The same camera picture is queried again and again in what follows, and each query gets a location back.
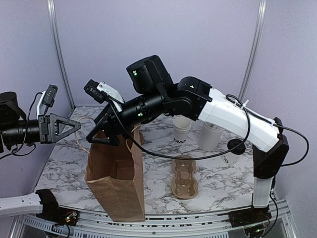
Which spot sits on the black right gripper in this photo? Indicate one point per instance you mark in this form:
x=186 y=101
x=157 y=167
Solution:
x=106 y=123

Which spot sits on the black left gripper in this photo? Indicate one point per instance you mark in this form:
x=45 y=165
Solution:
x=48 y=128

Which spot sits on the brown paper takeout bag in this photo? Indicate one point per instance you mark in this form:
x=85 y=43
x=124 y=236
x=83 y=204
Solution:
x=114 y=174

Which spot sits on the brown cardboard cup carrier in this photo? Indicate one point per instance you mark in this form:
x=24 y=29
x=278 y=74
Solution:
x=184 y=185

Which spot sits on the black plastic cup lid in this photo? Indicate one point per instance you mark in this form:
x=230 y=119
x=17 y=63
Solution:
x=236 y=146

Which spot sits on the white paper coffee cup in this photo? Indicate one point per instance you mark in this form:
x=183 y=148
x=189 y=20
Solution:
x=230 y=158

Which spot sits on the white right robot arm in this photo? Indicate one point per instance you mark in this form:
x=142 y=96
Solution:
x=195 y=100

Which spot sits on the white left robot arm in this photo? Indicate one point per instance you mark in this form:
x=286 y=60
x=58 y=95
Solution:
x=15 y=200

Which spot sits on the white paper cup stack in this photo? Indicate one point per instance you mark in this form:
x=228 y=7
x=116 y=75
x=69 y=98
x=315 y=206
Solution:
x=181 y=128

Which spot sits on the white ribbed holder cup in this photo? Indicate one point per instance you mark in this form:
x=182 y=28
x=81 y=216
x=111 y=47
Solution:
x=209 y=137

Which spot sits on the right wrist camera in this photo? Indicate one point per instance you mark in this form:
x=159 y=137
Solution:
x=128 y=84

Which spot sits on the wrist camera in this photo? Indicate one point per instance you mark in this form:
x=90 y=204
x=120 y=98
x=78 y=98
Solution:
x=128 y=84
x=46 y=100

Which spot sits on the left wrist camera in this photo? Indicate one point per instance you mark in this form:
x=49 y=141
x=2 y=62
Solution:
x=46 y=100

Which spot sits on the left aluminium frame post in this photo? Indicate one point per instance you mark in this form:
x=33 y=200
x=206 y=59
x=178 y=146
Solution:
x=58 y=51

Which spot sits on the aluminium frame post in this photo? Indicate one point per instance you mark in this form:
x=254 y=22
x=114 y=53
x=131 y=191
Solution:
x=254 y=48
x=58 y=51

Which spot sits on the right aluminium frame post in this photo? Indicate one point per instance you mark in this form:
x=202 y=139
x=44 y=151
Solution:
x=254 y=48

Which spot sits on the aluminium front rail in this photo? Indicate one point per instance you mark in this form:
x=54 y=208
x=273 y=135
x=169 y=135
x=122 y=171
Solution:
x=218 y=224

